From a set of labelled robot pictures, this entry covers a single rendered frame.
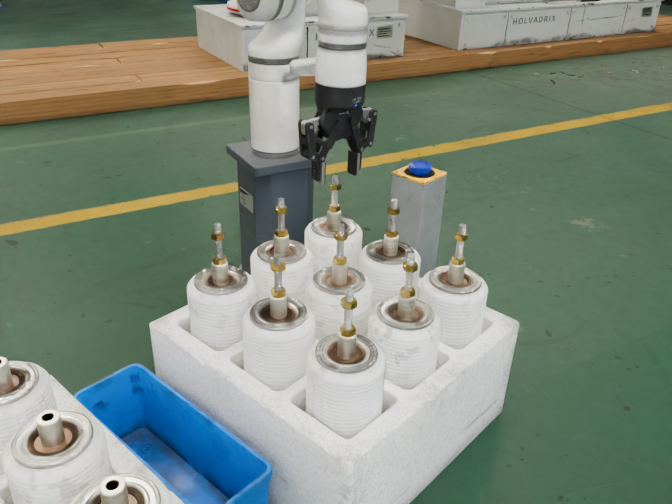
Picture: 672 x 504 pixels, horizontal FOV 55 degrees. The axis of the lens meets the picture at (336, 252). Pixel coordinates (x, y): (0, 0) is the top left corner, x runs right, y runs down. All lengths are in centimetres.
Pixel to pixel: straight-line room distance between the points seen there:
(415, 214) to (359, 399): 45
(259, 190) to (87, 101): 144
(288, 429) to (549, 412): 50
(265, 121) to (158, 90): 145
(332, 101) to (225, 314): 34
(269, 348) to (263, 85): 53
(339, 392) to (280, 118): 59
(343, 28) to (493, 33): 262
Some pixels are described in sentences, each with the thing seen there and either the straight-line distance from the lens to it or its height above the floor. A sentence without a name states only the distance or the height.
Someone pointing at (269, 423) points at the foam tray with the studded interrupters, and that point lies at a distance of 84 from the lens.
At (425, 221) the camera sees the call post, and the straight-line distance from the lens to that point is 114.
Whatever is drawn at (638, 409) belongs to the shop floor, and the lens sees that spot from 121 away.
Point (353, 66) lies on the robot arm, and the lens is 95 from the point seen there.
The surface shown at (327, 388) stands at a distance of 77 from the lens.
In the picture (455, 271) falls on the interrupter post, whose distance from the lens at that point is 93.
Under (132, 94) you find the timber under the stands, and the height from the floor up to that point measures 6.
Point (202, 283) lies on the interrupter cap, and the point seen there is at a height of 25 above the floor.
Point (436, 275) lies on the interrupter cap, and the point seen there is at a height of 25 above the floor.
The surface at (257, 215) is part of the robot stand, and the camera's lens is 125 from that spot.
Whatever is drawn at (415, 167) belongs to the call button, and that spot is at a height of 33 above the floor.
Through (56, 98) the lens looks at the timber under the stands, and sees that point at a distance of 256.
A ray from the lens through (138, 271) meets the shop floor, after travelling 148.
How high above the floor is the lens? 73
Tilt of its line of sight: 29 degrees down
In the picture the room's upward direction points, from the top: 2 degrees clockwise
